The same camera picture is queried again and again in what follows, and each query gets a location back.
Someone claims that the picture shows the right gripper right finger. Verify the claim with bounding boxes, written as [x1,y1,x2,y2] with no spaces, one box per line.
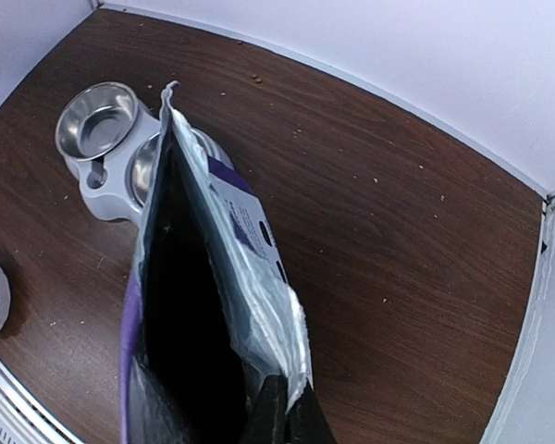
[288,384,337,444]

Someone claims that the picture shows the left steel feeder bowl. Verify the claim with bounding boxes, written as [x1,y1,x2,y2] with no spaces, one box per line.
[55,81,139,161]

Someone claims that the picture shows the steel feeder bowl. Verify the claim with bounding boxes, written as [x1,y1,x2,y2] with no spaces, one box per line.
[129,129,220,208]
[55,81,139,161]

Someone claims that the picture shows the front aluminium rail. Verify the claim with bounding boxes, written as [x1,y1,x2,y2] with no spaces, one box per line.
[0,360,81,443]

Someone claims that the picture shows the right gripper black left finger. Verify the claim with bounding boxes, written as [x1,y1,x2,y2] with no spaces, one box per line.
[246,375,288,444]

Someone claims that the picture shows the grey double pet feeder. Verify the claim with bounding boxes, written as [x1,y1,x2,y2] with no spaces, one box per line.
[54,80,236,227]

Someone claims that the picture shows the right steel feeder bowl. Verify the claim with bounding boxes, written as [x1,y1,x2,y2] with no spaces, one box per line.
[129,129,220,208]

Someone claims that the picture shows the purple puppy food bag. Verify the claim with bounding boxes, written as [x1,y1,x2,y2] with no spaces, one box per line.
[119,84,313,443]

